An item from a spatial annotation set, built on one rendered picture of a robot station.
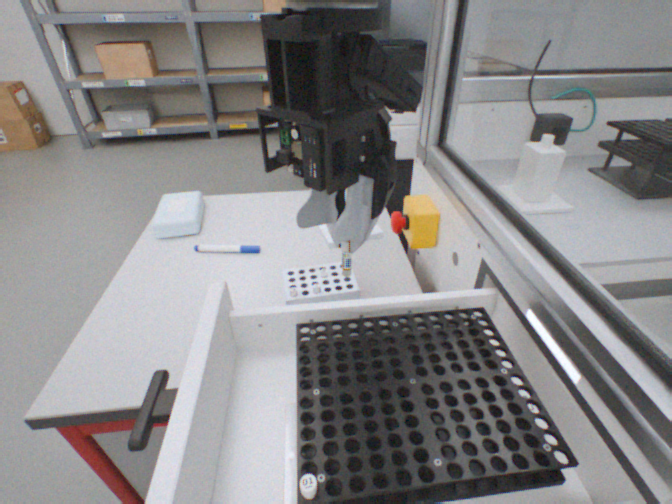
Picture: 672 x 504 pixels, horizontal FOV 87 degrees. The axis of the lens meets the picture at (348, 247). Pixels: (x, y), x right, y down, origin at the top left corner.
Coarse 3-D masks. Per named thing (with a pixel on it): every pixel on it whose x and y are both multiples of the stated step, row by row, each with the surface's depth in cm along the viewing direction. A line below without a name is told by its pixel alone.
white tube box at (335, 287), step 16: (288, 272) 64; (304, 272) 65; (320, 272) 64; (336, 272) 64; (352, 272) 64; (288, 288) 60; (304, 288) 60; (320, 288) 60; (336, 288) 61; (352, 288) 60; (288, 304) 59
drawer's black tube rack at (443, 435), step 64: (384, 320) 41; (448, 320) 41; (320, 384) 37; (384, 384) 34; (448, 384) 34; (512, 384) 34; (320, 448) 29; (384, 448) 29; (448, 448) 32; (512, 448) 32
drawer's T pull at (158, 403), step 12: (156, 372) 34; (168, 372) 34; (156, 384) 33; (156, 396) 32; (168, 396) 32; (144, 408) 31; (156, 408) 31; (168, 408) 31; (144, 420) 30; (156, 420) 30; (168, 420) 31; (132, 432) 29; (144, 432) 29; (132, 444) 28; (144, 444) 29
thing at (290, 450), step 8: (288, 408) 38; (296, 408) 38; (288, 416) 37; (296, 416) 37; (288, 424) 36; (296, 424) 36; (288, 432) 35; (296, 432) 35; (288, 440) 35; (296, 440) 35; (288, 448) 34; (296, 448) 34; (288, 456) 34; (296, 456) 34; (288, 464) 33; (296, 464) 33; (288, 472) 32; (296, 472) 32; (288, 480) 32; (296, 480) 32; (288, 488) 31; (296, 488) 31; (288, 496) 31; (296, 496) 31
